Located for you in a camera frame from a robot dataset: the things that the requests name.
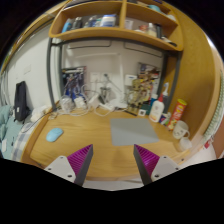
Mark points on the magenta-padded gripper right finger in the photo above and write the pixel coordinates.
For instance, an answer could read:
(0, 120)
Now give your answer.
(163, 166)

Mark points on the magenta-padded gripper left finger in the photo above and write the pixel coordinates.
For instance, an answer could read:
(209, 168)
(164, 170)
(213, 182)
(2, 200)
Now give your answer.
(63, 166)

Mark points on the light blue computer mouse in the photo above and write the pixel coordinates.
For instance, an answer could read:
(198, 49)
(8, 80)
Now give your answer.
(54, 134)

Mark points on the grey mouse pad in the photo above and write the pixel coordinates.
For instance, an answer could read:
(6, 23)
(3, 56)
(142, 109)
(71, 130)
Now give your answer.
(133, 131)

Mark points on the small white cup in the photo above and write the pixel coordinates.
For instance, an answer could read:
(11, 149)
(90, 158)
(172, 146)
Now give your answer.
(185, 144)

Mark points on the white mug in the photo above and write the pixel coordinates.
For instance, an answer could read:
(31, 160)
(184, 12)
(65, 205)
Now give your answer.
(180, 129)

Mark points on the small blue white box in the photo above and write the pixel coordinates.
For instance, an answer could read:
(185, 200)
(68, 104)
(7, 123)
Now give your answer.
(165, 119)

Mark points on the red chip can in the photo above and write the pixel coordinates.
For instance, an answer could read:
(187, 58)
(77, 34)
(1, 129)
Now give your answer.
(177, 115)

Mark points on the white pump lotion bottle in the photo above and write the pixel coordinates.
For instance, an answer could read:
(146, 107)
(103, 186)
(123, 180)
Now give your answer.
(156, 111)

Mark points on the white plastic bag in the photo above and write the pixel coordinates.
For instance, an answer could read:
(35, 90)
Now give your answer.
(39, 114)

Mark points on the small white cube clock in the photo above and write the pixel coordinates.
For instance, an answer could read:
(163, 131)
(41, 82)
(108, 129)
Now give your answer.
(142, 112)

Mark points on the bed with checked bedding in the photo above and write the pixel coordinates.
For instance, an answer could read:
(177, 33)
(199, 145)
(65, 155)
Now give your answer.
(13, 136)

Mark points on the dark green round tin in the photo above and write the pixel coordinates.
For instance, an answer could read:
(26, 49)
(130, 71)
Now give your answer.
(146, 107)

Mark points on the clear plastic bag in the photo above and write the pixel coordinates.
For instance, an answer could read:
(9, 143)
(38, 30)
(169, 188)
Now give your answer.
(66, 104)

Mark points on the black ruler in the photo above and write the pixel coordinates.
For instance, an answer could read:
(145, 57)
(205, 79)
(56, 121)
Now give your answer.
(131, 112)

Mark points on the white charger block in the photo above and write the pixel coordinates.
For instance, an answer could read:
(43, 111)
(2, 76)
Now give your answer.
(80, 102)

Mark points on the white power adapter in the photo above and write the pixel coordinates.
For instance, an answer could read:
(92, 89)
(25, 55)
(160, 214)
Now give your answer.
(93, 100)

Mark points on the white power strip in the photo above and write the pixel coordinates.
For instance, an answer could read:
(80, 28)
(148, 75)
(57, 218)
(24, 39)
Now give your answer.
(106, 106)

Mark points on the white blue-tipped spray bottle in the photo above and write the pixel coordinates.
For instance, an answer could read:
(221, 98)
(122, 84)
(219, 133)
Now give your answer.
(165, 91)

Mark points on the brown tree figure toy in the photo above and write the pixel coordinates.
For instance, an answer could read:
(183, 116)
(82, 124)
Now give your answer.
(136, 95)

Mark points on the white desk lamp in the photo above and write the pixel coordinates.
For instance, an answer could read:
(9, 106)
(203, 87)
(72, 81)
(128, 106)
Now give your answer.
(118, 104)

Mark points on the black backpack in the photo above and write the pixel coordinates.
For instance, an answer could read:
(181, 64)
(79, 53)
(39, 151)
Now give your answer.
(21, 101)

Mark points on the steel cup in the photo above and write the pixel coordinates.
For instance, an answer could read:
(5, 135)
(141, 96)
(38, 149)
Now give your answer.
(105, 95)

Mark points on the colourful printed box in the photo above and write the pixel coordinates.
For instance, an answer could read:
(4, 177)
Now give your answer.
(150, 75)

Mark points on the wooden shelf unit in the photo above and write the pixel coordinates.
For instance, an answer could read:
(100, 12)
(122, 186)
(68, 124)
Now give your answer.
(110, 33)

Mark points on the white wall box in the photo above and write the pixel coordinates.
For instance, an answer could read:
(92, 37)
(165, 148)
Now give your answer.
(130, 80)

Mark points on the grey metal shelf frame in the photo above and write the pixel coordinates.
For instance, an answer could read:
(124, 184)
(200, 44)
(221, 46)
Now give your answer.
(49, 73)

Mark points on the white wall socket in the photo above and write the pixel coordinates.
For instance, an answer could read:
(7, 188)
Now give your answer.
(106, 78)
(95, 77)

